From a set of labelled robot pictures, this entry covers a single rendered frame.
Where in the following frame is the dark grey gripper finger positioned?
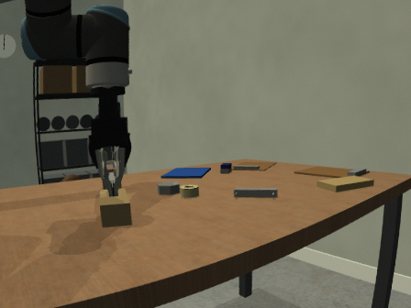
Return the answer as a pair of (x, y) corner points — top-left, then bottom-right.
(88, 135), (114, 196)
(113, 133), (131, 196)

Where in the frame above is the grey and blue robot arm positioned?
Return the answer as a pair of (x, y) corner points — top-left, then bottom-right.
(20, 0), (132, 89)

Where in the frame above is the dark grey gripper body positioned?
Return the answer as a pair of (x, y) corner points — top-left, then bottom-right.
(91, 86), (128, 148)

